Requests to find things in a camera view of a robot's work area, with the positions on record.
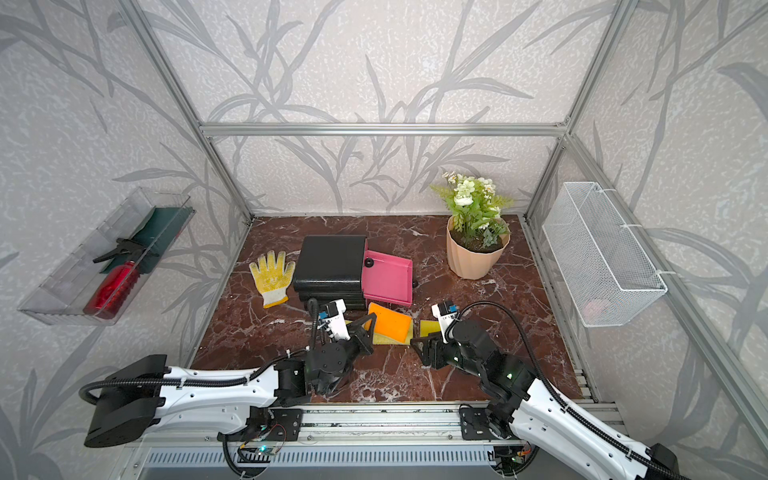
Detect yellow cellulose sponge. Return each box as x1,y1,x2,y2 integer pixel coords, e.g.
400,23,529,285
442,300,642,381
373,325,413,346

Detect orange foam sponge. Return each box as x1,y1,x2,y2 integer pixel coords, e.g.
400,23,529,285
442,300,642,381
368,303,413,342

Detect bright yellow foam sponge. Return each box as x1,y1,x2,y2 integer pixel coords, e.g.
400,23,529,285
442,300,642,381
419,320,442,337

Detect pink bottom drawer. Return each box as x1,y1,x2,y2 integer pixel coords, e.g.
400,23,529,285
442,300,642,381
362,250,413,307

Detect black drawer unit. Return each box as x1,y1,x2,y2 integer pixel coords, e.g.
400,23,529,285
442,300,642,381
293,235,367,310

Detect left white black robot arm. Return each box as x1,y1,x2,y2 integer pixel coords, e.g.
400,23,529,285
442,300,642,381
79,314,377,448

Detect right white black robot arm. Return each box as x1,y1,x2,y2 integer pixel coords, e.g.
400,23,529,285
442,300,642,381
410,320,682,479

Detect beige plant pot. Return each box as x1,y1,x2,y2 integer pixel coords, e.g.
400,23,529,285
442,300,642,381
446,217,510,280

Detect yellow work glove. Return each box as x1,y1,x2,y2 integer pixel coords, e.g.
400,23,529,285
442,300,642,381
249,250,295,309

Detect pink object in basket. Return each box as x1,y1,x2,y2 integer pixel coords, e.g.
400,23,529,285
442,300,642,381
581,299,610,322

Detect green artificial plant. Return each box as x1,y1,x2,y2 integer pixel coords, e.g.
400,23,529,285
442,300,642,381
430,173,514,253

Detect dark green cloth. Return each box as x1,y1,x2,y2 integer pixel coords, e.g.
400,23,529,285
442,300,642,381
102,207,194,275

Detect red black pruning shears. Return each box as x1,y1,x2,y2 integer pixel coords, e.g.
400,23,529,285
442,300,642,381
83,238,154,319

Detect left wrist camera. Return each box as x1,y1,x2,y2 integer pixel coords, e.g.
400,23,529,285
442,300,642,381
318,299,350,341

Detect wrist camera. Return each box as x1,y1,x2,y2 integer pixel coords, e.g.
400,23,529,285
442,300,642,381
431,300,459,343
318,299,350,341

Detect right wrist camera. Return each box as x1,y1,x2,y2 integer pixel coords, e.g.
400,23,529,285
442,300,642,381
431,300,459,343

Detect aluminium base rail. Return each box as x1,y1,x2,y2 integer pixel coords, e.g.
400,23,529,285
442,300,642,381
129,401,628,447

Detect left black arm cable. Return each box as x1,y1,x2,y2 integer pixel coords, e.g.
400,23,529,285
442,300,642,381
77,298,322,406

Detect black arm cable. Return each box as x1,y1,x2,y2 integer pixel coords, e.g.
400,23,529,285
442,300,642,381
443,299,691,480
77,298,322,406

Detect white wire mesh basket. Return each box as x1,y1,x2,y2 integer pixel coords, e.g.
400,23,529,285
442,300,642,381
543,182,668,328

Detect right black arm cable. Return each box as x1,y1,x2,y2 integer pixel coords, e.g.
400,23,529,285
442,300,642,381
443,299,691,480

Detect clear plastic wall tray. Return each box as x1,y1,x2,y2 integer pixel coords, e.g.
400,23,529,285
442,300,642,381
18,188,195,326

